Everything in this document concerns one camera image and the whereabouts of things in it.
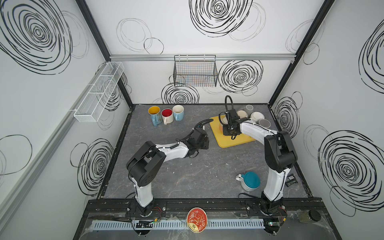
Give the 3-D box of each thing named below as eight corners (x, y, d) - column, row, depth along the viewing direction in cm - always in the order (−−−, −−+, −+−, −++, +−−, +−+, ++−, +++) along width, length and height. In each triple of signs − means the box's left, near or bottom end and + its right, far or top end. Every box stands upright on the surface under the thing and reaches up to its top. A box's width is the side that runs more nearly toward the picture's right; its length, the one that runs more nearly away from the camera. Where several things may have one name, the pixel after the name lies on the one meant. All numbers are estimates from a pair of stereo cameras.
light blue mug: (173, 124, 109) (171, 115, 101) (174, 114, 116) (173, 104, 108) (183, 124, 109) (182, 115, 101) (184, 114, 116) (183, 104, 108)
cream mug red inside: (162, 126, 109) (159, 118, 102) (164, 116, 115) (162, 108, 108) (172, 126, 109) (171, 118, 102) (174, 116, 115) (172, 108, 108)
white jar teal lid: (238, 191, 81) (241, 187, 74) (235, 176, 86) (238, 171, 80) (257, 191, 81) (262, 187, 74) (253, 176, 86) (258, 171, 80)
